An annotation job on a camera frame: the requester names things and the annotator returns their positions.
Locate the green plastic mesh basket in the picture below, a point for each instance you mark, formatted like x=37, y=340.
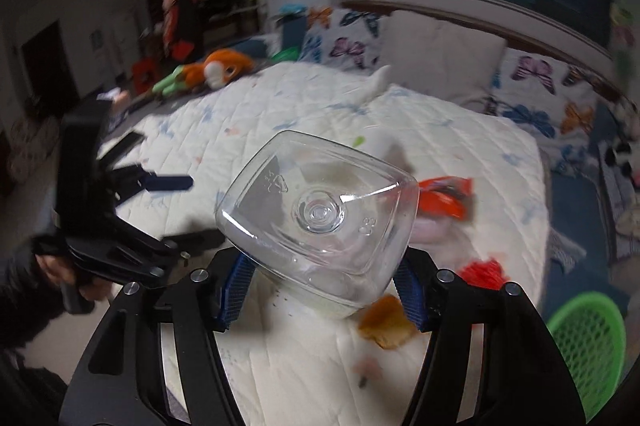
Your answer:
x=589, y=331

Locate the butterfly pillow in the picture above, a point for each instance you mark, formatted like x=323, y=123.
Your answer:
x=552, y=101
x=343, y=39

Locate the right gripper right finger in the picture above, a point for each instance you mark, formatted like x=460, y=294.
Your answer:
x=523, y=378

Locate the grey plain pillow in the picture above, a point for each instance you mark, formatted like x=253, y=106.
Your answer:
x=441, y=59

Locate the left butterfly pillow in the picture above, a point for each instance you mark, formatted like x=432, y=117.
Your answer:
x=343, y=39

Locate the orange green plush toy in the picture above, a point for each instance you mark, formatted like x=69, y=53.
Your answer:
x=218, y=69

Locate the clear bottle green yellow label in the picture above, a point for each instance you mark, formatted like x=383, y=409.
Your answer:
x=327, y=221

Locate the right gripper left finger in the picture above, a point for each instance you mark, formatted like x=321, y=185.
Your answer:
x=120, y=379

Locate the right butterfly pillow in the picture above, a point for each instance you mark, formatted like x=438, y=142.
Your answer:
x=552, y=101

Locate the clear cup red net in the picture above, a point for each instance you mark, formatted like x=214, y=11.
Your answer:
x=486, y=274

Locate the person's left hand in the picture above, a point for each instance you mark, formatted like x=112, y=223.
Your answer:
x=59, y=271

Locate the cow plush toy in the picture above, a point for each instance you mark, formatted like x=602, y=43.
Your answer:
x=623, y=151

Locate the orange red snack bag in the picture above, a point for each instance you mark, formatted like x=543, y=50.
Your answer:
x=449, y=197

